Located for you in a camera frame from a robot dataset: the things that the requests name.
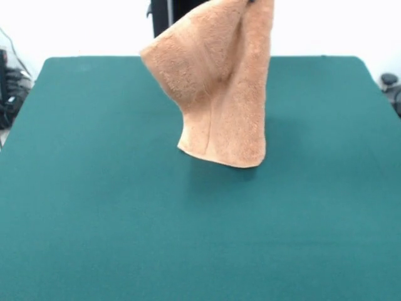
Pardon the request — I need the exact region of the tan terry towel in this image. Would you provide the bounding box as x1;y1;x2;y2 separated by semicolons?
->
139;0;277;169

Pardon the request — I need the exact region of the grey chair base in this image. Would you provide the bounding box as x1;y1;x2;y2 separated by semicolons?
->
380;73;401;119

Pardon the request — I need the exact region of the dark green table cloth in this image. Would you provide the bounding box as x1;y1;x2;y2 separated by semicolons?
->
0;55;401;301

